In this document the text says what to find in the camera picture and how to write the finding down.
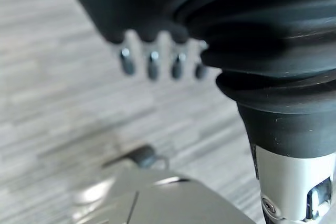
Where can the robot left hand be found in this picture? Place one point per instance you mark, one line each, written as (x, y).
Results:
(236, 37)

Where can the silver robot leg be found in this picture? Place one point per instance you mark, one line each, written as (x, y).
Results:
(162, 197)

